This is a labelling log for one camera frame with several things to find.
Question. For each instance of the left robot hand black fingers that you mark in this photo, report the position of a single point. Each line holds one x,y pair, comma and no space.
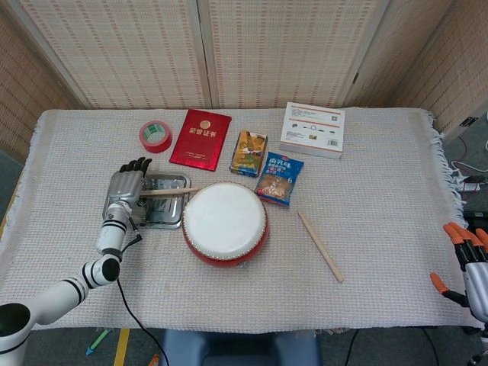
124,187

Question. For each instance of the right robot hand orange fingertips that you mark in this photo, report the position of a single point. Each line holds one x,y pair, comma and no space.
478,282

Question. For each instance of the wooden drumstick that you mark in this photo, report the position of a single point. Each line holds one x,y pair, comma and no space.
171,191
320,246

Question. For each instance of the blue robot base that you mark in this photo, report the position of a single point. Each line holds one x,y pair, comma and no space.
240,348

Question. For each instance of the rectangular stainless steel tray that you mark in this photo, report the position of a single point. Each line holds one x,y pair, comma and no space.
164,209

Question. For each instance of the red drum with white skin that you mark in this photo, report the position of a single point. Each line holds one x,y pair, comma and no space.
225,217

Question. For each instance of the red tape roll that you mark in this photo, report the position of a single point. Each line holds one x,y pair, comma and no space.
156,146

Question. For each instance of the black box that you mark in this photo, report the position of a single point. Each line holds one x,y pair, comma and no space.
472,215

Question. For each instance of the red certificate booklet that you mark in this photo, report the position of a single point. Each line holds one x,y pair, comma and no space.
200,145

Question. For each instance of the white power strip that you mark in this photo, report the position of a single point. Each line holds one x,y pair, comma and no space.
470,187

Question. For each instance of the white woven tablecloth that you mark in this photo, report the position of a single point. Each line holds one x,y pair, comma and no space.
381,228

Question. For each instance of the yellow snack box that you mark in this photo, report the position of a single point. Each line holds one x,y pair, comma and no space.
248,156

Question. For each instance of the bamboo folding screen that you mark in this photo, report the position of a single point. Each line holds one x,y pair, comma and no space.
133,57

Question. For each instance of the blue snack bag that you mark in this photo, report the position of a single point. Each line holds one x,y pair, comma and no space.
278,179

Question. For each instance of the yellow floor tape strip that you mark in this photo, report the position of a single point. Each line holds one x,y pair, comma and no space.
122,348

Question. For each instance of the small orange floor item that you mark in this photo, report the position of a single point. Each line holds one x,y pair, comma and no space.
155,360

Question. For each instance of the white product box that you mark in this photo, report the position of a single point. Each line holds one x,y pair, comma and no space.
312,129

